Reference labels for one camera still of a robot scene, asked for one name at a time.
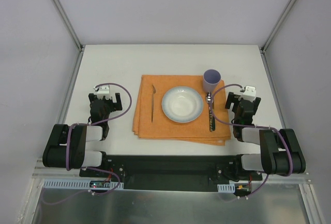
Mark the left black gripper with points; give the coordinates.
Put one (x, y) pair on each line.
(116, 102)

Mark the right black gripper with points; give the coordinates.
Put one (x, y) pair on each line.
(230, 101)

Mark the gold-tipped knife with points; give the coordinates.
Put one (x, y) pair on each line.
(213, 118)

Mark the silver spoon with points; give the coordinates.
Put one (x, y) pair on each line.
(209, 102)

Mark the lilac plastic cup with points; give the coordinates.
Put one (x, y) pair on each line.
(211, 79)

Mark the orange cloth napkin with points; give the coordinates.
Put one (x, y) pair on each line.
(164, 128)

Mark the silver fork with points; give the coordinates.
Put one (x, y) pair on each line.
(152, 103)

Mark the white blue-rimmed plate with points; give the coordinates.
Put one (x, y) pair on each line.
(182, 104)

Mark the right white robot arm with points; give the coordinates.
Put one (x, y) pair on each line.
(280, 152)

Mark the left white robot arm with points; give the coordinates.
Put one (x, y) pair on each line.
(66, 147)

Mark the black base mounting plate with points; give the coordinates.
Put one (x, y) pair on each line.
(173, 173)

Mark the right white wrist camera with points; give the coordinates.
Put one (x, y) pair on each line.
(248, 92)

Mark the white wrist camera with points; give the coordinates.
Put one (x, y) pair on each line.
(102, 90)
(248, 92)

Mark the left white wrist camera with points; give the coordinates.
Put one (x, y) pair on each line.
(102, 90)

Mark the right aluminium frame post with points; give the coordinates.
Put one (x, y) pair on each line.
(284, 14)

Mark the aluminium frame post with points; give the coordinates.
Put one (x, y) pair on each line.
(284, 14)
(67, 24)

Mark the left aluminium frame post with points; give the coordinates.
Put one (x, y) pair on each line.
(67, 24)

